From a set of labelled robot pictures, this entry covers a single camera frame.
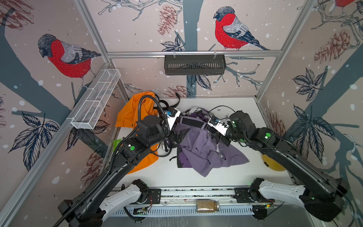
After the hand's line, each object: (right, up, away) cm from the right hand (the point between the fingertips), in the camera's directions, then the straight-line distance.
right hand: (215, 128), depth 70 cm
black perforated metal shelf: (-8, +44, +36) cm, 58 cm away
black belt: (-9, +2, +4) cm, 10 cm away
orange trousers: (-54, +10, +33) cm, 64 cm away
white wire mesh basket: (-66, +6, 0) cm, 66 cm away
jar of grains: (-4, -37, -3) cm, 38 cm away
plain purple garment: (-6, -12, +3) cm, 14 cm away
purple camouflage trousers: (-8, +7, +30) cm, 32 cm away
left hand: (-15, +4, -6) cm, 17 cm away
